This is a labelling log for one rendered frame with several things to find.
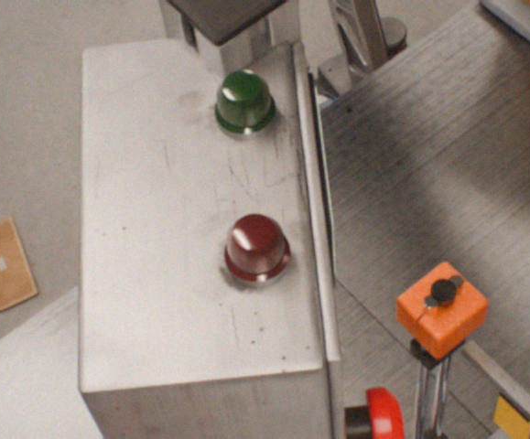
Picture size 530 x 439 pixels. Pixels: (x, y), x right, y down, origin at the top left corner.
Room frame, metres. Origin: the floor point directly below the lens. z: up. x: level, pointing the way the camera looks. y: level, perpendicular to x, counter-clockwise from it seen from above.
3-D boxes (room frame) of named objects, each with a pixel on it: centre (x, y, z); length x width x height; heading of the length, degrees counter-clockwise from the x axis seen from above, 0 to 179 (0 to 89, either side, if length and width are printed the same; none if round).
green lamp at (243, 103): (0.30, 0.00, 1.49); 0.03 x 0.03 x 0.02
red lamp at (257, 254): (0.23, 0.00, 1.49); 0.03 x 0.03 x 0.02
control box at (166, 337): (0.27, 0.02, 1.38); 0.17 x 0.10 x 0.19; 177
